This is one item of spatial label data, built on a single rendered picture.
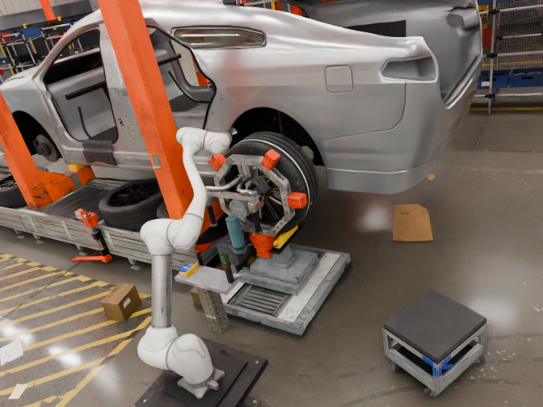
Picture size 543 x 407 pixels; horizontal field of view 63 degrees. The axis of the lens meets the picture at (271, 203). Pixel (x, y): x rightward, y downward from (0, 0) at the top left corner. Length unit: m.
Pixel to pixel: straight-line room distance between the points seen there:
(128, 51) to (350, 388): 2.26
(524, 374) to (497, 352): 0.17
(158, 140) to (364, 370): 1.84
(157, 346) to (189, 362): 0.20
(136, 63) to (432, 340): 2.19
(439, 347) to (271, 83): 1.76
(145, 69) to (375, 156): 1.44
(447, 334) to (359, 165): 1.08
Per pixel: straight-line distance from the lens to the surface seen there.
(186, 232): 2.17
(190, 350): 2.24
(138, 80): 2.78
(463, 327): 2.49
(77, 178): 4.82
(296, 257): 3.23
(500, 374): 2.77
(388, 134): 2.62
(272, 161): 2.54
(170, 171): 2.91
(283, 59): 2.75
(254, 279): 3.23
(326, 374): 2.73
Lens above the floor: 2.07
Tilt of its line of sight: 27 degrees down
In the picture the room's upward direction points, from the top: 12 degrees counter-clockwise
